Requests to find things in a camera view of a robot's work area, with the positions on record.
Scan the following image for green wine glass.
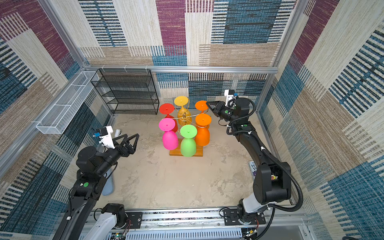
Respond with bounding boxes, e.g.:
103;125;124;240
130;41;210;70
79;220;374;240
180;125;198;157

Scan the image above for gold wire wine glass rack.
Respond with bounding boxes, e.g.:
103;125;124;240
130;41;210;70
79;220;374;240
169;96;203;157

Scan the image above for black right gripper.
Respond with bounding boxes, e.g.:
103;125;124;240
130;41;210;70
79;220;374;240
205;100;238;123

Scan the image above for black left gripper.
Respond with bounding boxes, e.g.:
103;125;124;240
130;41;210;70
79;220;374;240
96;133;138;178

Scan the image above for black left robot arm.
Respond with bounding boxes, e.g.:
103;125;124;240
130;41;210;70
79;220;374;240
53;134;140;240

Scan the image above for red wine glass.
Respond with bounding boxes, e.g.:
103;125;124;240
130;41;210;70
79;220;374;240
159;103;178;133

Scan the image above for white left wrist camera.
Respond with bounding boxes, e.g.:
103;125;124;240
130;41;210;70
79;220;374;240
93;126;115;149

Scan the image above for pink wine glass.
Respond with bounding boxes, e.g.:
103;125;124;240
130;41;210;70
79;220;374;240
159;118;179;151

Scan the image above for black mesh shelf rack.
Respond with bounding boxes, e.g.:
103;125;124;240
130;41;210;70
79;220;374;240
91;69;160;115

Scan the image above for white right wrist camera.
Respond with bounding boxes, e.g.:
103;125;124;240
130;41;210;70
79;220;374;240
224;90;238;106

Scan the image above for printed booklet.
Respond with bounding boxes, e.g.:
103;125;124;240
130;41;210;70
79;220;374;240
249;161;257;179

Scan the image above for large orange wine glass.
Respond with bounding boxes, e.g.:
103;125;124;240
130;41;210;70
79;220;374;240
195;114;212;147

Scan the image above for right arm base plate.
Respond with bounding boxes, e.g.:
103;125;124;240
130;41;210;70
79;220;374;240
220;209;267;226

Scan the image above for small orange wine glass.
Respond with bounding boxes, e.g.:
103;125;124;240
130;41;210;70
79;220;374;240
195;101;209;113

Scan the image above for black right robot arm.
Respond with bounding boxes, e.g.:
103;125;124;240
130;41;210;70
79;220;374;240
206;98;304;225

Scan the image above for small white object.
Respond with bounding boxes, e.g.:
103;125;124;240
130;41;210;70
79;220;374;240
115;129;121;138

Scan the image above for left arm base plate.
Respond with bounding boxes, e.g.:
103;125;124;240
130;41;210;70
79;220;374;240
113;212;143;230

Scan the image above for yellow wine glass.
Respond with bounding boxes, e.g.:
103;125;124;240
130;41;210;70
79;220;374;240
174;96;191;127

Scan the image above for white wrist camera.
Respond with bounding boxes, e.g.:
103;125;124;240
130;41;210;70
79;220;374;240
224;90;238;106
93;126;115;149

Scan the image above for white wire basket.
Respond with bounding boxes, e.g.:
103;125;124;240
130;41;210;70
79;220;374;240
36;71;96;135

